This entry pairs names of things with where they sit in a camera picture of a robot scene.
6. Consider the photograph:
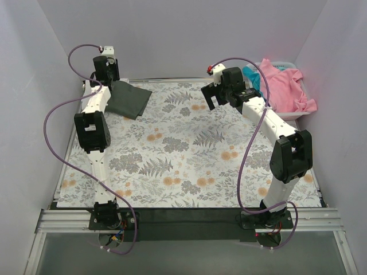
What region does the pink t shirt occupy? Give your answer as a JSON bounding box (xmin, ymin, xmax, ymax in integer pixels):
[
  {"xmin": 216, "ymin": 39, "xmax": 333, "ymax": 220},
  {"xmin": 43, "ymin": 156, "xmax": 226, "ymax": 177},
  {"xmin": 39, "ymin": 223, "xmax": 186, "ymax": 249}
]
[{"xmin": 259, "ymin": 58, "xmax": 317, "ymax": 113}]

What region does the teal t shirt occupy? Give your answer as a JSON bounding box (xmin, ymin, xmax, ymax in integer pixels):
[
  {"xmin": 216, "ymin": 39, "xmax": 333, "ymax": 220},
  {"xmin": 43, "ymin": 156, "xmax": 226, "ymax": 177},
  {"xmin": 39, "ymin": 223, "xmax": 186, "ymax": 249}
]
[{"xmin": 242, "ymin": 64, "xmax": 286, "ymax": 98}]

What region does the dark grey t shirt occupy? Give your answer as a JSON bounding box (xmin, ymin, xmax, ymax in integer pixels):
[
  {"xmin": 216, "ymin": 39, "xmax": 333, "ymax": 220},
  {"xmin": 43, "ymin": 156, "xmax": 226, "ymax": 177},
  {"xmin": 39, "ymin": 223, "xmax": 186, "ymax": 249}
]
[{"xmin": 106, "ymin": 81, "xmax": 152, "ymax": 120}]

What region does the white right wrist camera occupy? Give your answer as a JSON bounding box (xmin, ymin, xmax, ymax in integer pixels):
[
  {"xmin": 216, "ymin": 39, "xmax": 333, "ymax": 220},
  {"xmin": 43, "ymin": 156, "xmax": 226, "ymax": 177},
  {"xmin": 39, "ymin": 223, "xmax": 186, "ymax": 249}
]
[{"xmin": 207, "ymin": 64, "xmax": 226, "ymax": 86}]

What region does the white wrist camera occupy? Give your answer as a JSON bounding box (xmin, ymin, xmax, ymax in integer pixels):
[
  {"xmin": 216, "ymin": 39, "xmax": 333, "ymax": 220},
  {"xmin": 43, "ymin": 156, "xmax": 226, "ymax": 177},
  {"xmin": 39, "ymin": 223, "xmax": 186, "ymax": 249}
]
[
  {"xmin": 207, "ymin": 64, "xmax": 226, "ymax": 86},
  {"xmin": 99, "ymin": 46, "xmax": 115, "ymax": 63}
]

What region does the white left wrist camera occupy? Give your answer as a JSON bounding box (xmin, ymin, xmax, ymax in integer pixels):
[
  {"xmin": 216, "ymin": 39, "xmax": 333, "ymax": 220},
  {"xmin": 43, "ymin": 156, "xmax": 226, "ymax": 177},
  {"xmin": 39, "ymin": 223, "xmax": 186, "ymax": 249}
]
[{"xmin": 99, "ymin": 46, "xmax": 115, "ymax": 63}]

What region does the white plastic laundry basket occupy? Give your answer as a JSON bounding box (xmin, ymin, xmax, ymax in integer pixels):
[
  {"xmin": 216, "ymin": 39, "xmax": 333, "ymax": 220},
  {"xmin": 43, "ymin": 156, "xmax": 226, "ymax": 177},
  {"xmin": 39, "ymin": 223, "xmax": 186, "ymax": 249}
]
[{"xmin": 257, "ymin": 61, "xmax": 313, "ymax": 120}]

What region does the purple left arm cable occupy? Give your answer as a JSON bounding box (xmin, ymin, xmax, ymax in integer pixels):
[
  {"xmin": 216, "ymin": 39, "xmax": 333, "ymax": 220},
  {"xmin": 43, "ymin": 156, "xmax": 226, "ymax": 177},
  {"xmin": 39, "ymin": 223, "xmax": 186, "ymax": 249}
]
[{"xmin": 42, "ymin": 44, "xmax": 139, "ymax": 256}]

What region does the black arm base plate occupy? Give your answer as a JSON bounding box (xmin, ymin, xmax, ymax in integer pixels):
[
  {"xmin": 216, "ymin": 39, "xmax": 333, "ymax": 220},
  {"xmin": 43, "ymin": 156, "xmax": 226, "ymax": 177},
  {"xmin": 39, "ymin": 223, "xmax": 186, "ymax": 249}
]
[{"xmin": 89, "ymin": 208, "xmax": 294, "ymax": 243}]

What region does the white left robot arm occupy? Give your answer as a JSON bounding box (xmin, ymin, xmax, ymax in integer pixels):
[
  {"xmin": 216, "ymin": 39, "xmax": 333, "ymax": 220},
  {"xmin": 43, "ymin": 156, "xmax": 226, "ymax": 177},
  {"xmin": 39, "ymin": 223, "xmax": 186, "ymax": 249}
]
[{"xmin": 74, "ymin": 55, "xmax": 122, "ymax": 229}]

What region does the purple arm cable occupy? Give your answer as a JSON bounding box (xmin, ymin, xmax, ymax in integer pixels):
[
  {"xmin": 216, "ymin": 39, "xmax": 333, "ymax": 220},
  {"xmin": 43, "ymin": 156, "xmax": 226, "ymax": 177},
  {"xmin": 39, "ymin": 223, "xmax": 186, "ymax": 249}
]
[
  {"xmin": 210, "ymin": 57, "xmax": 299, "ymax": 250},
  {"xmin": 42, "ymin": 44, "xmax": 139, "ymax": 256}
]

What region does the floral table mat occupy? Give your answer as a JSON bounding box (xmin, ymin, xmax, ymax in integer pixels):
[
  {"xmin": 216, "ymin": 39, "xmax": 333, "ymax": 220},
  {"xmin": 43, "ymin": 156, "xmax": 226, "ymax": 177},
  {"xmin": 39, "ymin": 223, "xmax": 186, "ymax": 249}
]
[{"xmin": 56, "ymin": 81, "xmax": 322, "ymax": 209}]

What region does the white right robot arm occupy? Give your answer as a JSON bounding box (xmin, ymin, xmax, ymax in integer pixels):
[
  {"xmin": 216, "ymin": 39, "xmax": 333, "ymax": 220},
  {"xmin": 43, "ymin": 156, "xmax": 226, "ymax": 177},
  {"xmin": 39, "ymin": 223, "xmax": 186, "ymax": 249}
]
[{"xmin": 201, "ymin": 64, "xmax": 313, "ymax": 228}]

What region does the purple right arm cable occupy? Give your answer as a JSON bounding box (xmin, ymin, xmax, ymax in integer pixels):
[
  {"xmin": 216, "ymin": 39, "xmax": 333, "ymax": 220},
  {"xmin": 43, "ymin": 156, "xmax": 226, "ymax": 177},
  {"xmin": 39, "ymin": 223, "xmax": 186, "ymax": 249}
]
[{"xmin": 210, "ymin": 57, "xmax": 299, "ymax": 250}]

